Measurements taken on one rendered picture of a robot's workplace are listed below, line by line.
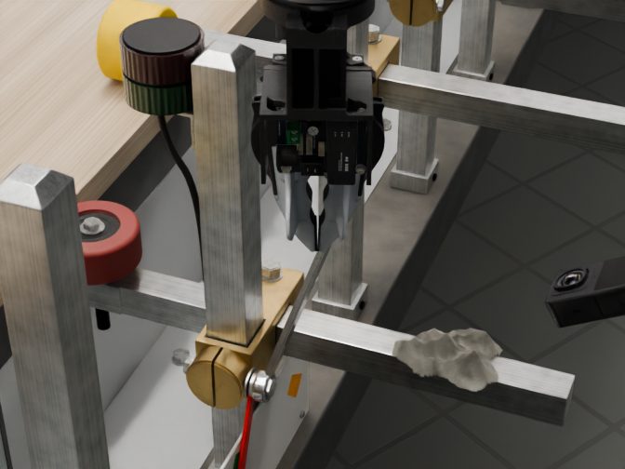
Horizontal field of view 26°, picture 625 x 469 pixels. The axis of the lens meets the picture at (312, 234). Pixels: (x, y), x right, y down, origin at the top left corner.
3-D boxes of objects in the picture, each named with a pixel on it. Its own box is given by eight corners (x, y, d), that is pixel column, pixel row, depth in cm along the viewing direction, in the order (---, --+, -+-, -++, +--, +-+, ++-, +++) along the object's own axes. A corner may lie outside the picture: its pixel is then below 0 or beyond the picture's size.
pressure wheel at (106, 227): (164, 309, 123) (155, 206, 116) (123, 364, 117) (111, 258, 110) (86, 289, 125) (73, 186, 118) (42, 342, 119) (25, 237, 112)
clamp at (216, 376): (305, 316, 118) (305, 271, 115) (244, 417, 108) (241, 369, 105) (246, 301, 120) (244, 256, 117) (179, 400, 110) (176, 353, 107)
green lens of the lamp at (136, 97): (220, 82, 100) (219, 56, 98) (185, 122, 95) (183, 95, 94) (147, 68, 102) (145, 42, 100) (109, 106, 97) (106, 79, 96)
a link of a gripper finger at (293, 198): (271, 289, 93) (268, 178, 88) (274, 238, 98) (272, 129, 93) (316, 289, 93) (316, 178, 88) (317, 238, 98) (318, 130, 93)
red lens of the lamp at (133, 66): (219, 52, 98) (218, 25, 97) (183, 91, 94) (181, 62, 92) (145, 38, 100) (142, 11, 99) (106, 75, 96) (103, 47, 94)
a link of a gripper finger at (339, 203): (316, 289, 93) (316, 178, 88) (317, 238, 98) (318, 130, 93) (361, 290, 93) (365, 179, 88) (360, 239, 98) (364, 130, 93)
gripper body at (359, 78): (256, 193, 87) (251, 23, 79) (262, 123, 94) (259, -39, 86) (376, 194, 86) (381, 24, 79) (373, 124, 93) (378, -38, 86)
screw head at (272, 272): (286, 270, 115) (286, 259, 115) (277, 285, 114) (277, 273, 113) (264, 264, 116) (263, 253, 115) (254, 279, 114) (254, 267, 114)
